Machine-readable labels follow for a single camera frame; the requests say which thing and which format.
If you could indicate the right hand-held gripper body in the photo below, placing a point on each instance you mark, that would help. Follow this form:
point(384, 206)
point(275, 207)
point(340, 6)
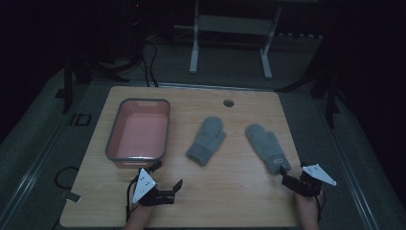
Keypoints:
point(311, 180)

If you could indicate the white metal stand frame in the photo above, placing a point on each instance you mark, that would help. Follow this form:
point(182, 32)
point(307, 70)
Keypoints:
point(233, 25)

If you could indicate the person's right hand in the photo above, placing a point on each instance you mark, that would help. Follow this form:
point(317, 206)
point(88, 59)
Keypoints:
point(306, 207)

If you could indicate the grey mitten with label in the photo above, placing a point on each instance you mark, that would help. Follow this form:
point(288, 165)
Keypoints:
point(266, 147)

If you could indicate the person's left hand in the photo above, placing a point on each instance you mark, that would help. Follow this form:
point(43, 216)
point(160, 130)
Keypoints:
point(142, 214)

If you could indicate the black tripod stand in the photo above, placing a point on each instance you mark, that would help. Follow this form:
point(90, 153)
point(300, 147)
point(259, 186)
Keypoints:
point(68, 86)
point(330, 96)

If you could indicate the plain grey mitten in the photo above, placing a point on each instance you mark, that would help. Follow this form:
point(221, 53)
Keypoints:
point(207, 140)

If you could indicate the grey tape piece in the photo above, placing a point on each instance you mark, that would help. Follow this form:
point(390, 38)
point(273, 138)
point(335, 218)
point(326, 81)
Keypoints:
point(71, 196)

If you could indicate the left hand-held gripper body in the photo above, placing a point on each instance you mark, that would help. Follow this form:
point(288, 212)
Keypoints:
point(145, 187)

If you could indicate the pink basin with grey rim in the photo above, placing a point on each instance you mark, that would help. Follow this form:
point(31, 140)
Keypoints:
point(140, 132)

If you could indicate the grey round table grommet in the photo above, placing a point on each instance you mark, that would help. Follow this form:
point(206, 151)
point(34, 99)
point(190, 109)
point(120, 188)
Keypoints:
point(228, 103)

